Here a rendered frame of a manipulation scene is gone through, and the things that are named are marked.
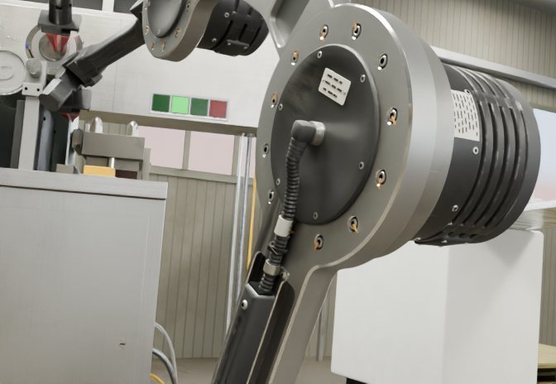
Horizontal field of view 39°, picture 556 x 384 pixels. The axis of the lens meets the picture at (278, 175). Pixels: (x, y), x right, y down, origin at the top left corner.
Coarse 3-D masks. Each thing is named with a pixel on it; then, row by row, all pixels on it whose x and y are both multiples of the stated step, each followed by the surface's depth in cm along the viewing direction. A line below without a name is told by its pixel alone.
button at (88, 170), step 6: (84, 168) 182; (90, 168) 182; (96, 168) 183; (102, 168) 183; (108, 168) 183; (90, 174) 182; (96, 174) 183; (102, 174) 183; (108, 174) 183; (114, 174) 186
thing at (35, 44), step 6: (36, 36) 208; (72, 36) 209; (36, 42) 208; (72, 42) 209; (36, 48) 207; (72, 48) 209; (36, 54) 207; (48, 60) 208; (60, 60) 208; (48, 66) 208; (54, 66) 208; (48, 78) 227; (54, 78) 222
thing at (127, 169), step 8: (88, 160) 210; (96, 160) 211; (104, 160) 211; (120, 160) 212; (120, 168) 212; (128, 168) 212; (136, 168) 212; (120, 176) 212; (128, 176) 212; (136, 176) 213
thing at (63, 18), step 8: (56, 8) 194; (64, 8) 194; (40, 16) 198; (48, 16) 197; (56, 16) 195; (64, 16) 195; (72, 16) 201; (80, 16) 202; (40, 24) 196; (48, 24) 196; (56, 24) 197; (64, 24) 197; (72, 24) 198
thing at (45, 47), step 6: (42, 36) 206; (60, 36) 207; (42, 42) 206; (48, 42) 207; (60, 42) 207; (42, 48) 206; (48, 48) 207; (66, 48) 207; (42, 54) 206; (48, 54) 206; (54, 54) 206; (60, 54) 207; (66, 54) 209; (54, 60) 208
